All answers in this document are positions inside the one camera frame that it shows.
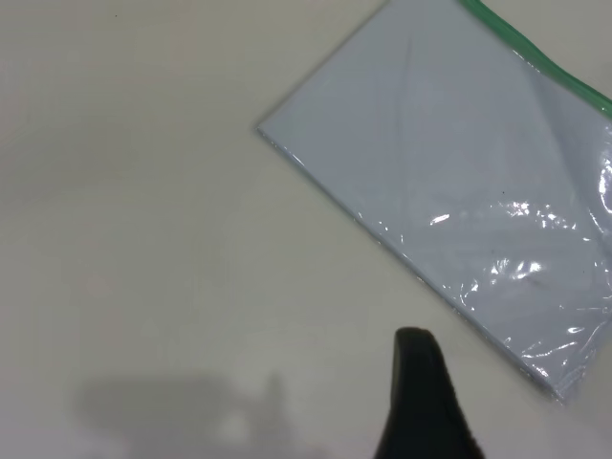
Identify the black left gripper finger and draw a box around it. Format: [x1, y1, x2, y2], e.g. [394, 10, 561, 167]
[372, 327, 485, 459]

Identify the clear zip bag green zipper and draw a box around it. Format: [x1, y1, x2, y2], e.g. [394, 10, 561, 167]
[255, 0, 612, 407]

